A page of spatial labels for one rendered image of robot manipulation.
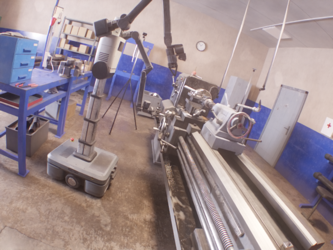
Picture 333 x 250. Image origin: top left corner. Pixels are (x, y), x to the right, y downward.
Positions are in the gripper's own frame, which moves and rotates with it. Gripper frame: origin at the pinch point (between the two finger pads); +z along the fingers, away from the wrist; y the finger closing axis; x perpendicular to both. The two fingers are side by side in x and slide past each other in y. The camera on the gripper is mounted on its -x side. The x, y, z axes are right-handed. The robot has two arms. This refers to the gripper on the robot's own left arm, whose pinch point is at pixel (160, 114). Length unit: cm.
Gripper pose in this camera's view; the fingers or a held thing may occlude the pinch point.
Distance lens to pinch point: 204.0
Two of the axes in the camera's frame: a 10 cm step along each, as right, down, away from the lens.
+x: -2.6, 1.7, 9.5
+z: 9.4, 2.7, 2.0
